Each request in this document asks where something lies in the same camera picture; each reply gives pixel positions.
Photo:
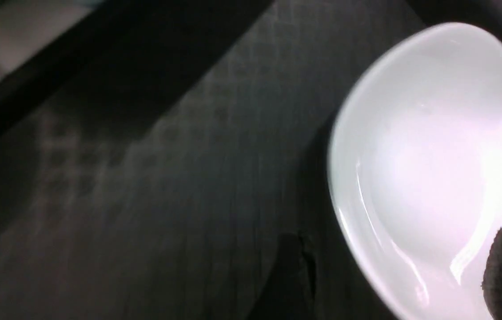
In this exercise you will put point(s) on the small white dish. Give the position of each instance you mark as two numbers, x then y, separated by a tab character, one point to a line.
414	169

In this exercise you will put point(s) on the black serving tray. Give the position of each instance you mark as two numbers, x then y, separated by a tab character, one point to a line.
149	170

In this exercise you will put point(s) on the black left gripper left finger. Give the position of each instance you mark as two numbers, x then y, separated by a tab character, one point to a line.
290	288

